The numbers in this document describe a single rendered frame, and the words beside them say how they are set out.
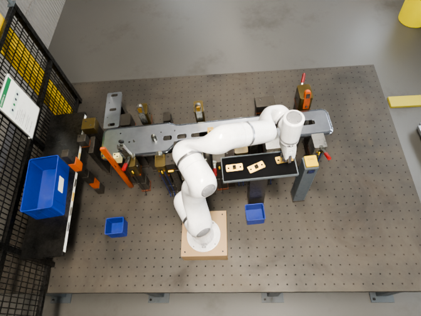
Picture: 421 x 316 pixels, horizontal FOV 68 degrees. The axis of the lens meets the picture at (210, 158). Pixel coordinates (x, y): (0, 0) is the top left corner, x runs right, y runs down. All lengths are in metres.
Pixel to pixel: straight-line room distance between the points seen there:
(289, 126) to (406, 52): 2.95
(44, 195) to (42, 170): 0.17
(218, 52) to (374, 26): 1.80
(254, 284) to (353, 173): 0.93
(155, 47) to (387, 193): 2.95
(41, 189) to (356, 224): 1.82
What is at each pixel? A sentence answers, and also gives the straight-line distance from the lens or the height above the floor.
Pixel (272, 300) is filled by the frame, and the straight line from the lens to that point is 2.57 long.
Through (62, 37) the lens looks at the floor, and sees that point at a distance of 4.67.
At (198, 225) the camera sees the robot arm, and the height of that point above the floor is 1.24.
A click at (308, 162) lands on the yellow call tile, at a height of 1.16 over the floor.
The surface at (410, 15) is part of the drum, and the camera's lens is 4.35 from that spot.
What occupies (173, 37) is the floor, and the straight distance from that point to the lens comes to 4.10.
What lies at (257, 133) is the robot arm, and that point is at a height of 1.62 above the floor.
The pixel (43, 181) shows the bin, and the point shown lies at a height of 1.03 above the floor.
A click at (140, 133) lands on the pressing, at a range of 1.97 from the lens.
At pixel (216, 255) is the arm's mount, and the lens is 1.79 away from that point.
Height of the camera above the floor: 2.56
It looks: 60 degrees down
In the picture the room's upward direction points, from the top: 11 degrees counter-clockwise
